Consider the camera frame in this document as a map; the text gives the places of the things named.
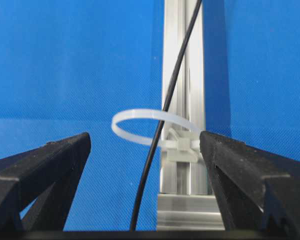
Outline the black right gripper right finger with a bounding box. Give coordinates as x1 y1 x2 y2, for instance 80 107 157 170
199 131 300 233

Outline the black wire with plug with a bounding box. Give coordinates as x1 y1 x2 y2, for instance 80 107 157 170
129 0 203 232

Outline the white zip tie loop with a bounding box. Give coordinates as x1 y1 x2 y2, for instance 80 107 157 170
111 108 203 163

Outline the silver aluminium extrusion frame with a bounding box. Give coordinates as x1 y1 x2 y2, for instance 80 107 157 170
157 0 230 231

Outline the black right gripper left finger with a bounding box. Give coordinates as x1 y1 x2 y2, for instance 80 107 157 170
0 132 91 232

